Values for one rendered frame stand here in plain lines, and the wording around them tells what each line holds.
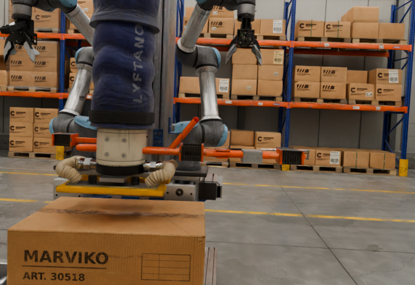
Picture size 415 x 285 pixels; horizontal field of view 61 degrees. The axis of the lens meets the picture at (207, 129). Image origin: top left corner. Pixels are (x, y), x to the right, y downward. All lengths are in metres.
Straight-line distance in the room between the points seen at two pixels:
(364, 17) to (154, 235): 8.42
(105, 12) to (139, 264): 0.79
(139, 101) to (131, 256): 0.49
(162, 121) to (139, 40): 0.74
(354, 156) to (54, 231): 8.16
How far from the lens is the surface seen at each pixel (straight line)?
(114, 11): 1.21
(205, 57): 1.83
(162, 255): 1.14
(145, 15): 1.22
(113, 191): 1.16
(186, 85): 8.36
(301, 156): 1.26
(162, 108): 1.85
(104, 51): 1.20
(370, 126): 10.39
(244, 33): 1.48
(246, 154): 1.23
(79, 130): 1.78
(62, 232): 1.19
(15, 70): 9.66
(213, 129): 1.71
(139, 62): 1.20
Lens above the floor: 1.32
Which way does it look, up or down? 3 degrees down
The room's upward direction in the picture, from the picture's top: 2 degrees clockwise
